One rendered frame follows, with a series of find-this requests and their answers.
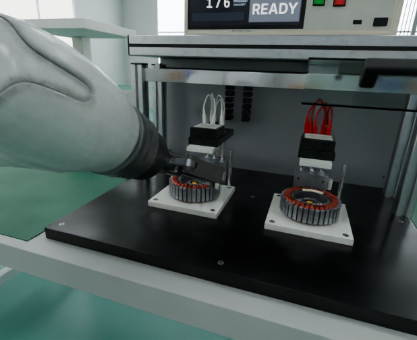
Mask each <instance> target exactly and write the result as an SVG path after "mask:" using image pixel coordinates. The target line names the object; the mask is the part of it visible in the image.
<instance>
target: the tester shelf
mask: <svg viewBox="0 0 417 340"><path fill-rule="evenodd" d="M128 55H132V56H141V57H154V58H162V59H210V60H235V61H284V62H308V58H309V57H327V58H358V59H367V58H392V59H417V35H128Z"/></svg>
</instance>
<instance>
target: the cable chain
mask: <svg viewBox="0 0 417 340"><path fill-rule="evenodd" d="M225 89H226V90H228V91H225V96H227V97H225V102H228V103H225V108H228V109H226V110H225V114H226V115H225V121H230V122H231V121H233V120H234V118H233V115H231V114H232V113H233V109H232V108H233V107H234V103H232V102H234V97H232V96H234V95H235V91H232V90H235V86H227V85H225ZM244 90H245V91H251V90H253V87H251V86H244ZM251 96H252V92H243V97H251ZM242 102H243V103H247V104H243V105H242V109H245V110H243V111H242V115H243V117H242V119H241V121H242V123H250V122H251V120H250V116H249V115H250V114H251V110H250V109H251V107H252V105H251V104H250V103H251V102H252V98H243V101H242Z"/></svg>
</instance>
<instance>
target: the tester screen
mask: <svg viewBox="0 0 417 340"><path fill-rule="evenodd" d="M302 1H303V0H302ZM249 10H250V0H231V9H205V0H190V25H191V26H237V25H300V19H299V22H248V20H249ZM301 11H302V3H301V9H300V17H301ZM226 12H244V20H229V21H192V14H193V13H226Z"/></svg>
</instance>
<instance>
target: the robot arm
mask: <svg viewBox="0 0 417 340"><path fill-rule="evenodd" d="M0 167H18V168H25V169H37V170H42V171H51V172H56V173H65V172H68V171H72V172H77V173H82V172H89V171H90V172H92V173H96V174H99V175H106V176H108V177H120V178H125V179H127V180H129V179H136V180H145V179H149V178H151V179H156V176H157V174H168V175H172V176H181V175H184V176H187V177H192V178H194V179H199V180H202V181H205V184H207V185H208V186H209V187H210V188H214V189H216V190H218V189H219V184H221V185H224V184H225V180H226V176H227V170H226V169H224V168H222V167H219V166H216V165H214V164H212V163H209V162H206V161H204V160H202V159H199V158H197V157H195V156H194V155H192V154H190V153H188V154H186V156H184V155H182V154H178V153H175V152H171V151H170V150H169V149H168V148H167V145H166V142H165V140H164V138H163V137H162V135H160V134H159V133H158V131H157V129H156V127H155V125H154V123H153V122H152V121H151V120H150V119H149V118H147V117H146V116H145V115H143V114H142V113H141V112H139V110H137V108H136V107H135V106H133V104H131V103H129V102H128V99H127V97H126V96H125V94H124V93H123V91H122V90H121V88H120V87H119V86H118V85H117V84H116V83H115V82H114V81H113V80H112V79H111V78H110V77H109V76H108V75H107V74H106V73H105V72H104V71H102V70H101V69H100V68H99V67H98V66H97V65H95V64H94V63H93V62H92V61H91V60H89V59H88V58H87V57H85V56H84V55H83V54H81V53H80V52H78V51H77V50H75V48H73V47H71V46H70V45H68V44H67V43H66V42H63V41H62V40H60V39H59V38H57V37H55V36H53V35H52V34H50V33H48V32H46V31H44V30H42V29H40V28H38V27H36V26H34V25H32V24H29V23H28V22H25V21H23V20H20V19H17V18H15V17H12V16H8V15H5V14H3V13H0ZM172 169H175V171H174V172H173V171H170V170H172Z"/></svg>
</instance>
